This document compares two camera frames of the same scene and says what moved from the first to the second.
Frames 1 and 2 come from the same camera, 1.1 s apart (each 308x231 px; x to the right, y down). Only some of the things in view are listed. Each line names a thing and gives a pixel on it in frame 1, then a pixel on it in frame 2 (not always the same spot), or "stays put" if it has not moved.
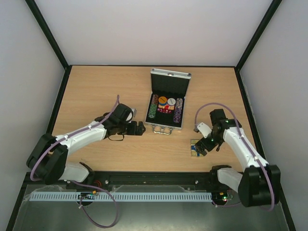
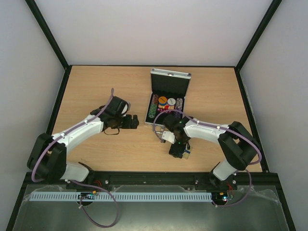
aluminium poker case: [166, 105] stays put
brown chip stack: [155, 99] stays put
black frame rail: [196, 180] stays put
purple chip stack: [178, 110] stays put
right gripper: [204, 146] → [175, 151]
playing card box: [193, 150] → [186, 154]
